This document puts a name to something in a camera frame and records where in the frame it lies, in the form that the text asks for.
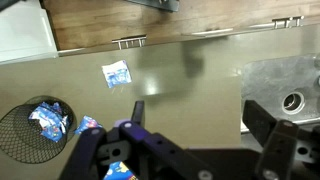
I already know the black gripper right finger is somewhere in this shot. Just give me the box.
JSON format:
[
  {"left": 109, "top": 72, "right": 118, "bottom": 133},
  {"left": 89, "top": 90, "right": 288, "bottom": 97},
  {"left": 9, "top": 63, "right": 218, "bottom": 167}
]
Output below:
[{"left": 241, "top": 99, "right": 320, "bottom": 180}]

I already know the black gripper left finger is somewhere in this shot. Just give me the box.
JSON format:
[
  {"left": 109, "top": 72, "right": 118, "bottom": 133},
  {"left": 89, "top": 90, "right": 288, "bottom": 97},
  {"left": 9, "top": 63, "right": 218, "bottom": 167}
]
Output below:
[{"left": 58, "top": 99, "right": 214, "bottom": 180}]

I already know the blue white sachet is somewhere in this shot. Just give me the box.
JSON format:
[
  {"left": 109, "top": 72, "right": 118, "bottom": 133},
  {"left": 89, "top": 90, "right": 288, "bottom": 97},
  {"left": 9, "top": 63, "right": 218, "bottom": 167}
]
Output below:
[
  {"left": 101, "top": 59, "right": 133, "bottom": 89},
  {"left": 73, "top": 115, "right": 104, "bottom": 136},
  {"left": 40, "top": 123, "right": 69, "bottom": 144},
  {"left": 28, "top": 101, "right": 69, "bottom": 129}
]

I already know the stainless steel sink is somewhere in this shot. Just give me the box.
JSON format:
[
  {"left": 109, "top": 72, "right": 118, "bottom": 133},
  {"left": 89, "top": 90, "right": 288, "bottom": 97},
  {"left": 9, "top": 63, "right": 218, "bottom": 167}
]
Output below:
[{"left": 240, "top": 53, "right": 320, "bottom": 134}]

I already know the white flat-topped unit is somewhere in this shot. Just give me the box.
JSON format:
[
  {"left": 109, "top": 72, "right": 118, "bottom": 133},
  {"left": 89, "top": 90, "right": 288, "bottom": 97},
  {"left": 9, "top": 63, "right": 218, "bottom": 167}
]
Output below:
[{"left": 0, "top": 0, "right": 59, "bottom": 64}]

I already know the black wire mesh basket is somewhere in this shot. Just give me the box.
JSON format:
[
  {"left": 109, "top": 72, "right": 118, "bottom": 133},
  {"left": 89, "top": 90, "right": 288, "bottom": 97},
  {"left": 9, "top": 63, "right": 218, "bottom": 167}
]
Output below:
[{"left": 0, "top": 95, "right": 78, "bottom": 165}]

